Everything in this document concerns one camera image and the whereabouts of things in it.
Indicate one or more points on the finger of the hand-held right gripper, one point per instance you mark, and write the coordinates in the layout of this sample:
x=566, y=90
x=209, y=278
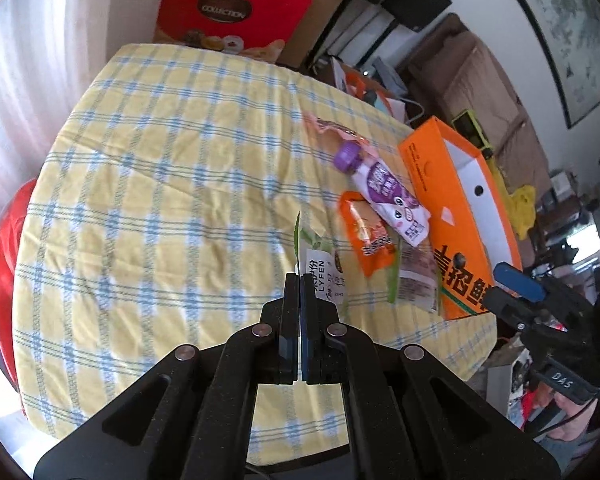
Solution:
x=507, y=310
x=517, y=281

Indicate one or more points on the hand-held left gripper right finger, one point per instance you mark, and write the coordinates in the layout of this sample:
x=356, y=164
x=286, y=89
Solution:
x=307, y=340

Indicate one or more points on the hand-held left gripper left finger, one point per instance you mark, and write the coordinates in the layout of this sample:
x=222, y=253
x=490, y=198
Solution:
x=290, y=340

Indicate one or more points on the green pastry packet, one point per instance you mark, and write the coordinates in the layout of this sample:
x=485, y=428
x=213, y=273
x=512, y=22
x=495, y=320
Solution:
x=320, y=265
x=417, y=275

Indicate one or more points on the orange snack packet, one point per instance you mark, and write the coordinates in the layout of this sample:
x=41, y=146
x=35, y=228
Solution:
x=367, y=240

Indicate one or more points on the orange cardboard box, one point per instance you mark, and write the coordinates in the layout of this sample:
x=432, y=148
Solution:
x=430, y=170

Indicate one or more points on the purple spout pouch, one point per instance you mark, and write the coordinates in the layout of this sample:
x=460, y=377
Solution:
x=385, y=195

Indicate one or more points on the pink snack packet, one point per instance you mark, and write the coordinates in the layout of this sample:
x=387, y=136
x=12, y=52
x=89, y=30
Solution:
x=330, y=130

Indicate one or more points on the dark wooden cabinet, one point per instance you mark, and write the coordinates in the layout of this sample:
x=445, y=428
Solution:
x=570, y=220

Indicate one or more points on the beige sofa cushion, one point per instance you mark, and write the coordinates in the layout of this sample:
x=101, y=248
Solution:
x=525, y=145
x=480, y=80

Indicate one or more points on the green black power station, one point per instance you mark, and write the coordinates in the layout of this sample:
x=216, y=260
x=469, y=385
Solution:
x=472, y=132

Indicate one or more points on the yellow plaid tablecloth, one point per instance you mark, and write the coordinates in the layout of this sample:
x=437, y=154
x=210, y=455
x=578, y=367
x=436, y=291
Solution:
x=155, y=185

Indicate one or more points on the brown sofa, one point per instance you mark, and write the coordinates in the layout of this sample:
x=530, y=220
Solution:
x=430, y=60

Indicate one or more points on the white paper bag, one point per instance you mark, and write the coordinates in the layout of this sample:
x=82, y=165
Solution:
x=360, y=85

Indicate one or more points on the red plastic object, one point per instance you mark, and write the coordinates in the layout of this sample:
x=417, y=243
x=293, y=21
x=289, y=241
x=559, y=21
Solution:
x=5, y=285

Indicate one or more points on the brown cardboard box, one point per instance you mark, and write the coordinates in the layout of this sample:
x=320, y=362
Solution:
x=315, y=25

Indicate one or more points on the white sheer curtain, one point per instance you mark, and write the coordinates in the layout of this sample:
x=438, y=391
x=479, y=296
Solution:
x=30, y=60

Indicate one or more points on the framed wall painting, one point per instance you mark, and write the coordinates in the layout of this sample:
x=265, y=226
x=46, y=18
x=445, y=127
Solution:
x=570, y=35

